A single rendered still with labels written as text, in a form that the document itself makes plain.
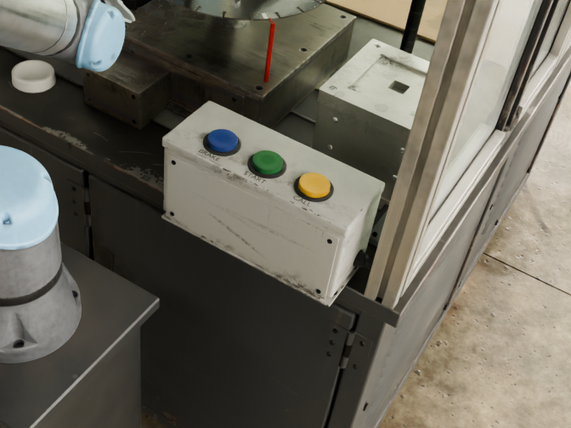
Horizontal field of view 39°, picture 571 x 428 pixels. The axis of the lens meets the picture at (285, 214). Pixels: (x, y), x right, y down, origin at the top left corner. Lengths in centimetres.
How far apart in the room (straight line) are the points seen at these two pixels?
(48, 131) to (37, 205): 45
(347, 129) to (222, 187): 24
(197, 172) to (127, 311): 20
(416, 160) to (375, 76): 33
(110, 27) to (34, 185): 19
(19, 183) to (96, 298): 24
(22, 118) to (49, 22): 53
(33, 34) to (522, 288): 170
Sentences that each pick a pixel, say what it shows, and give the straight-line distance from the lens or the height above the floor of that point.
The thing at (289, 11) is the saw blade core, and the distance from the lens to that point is 127.
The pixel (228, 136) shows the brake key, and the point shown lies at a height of 91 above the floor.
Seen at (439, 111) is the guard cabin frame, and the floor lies 107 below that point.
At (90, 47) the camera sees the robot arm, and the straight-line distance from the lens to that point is 91.
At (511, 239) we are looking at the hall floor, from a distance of 241.
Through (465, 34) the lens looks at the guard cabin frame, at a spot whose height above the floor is 116.
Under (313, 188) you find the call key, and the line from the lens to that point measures 101.
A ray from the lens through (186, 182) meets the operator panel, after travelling 110.
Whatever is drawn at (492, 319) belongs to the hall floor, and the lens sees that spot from 218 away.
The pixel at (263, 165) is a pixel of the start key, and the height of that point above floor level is 91.
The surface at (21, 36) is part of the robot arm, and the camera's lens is 83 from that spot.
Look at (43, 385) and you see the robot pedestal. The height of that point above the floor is 75.
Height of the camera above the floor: 158
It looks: 44 degrees down
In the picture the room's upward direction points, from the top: 9 degrees clockwise
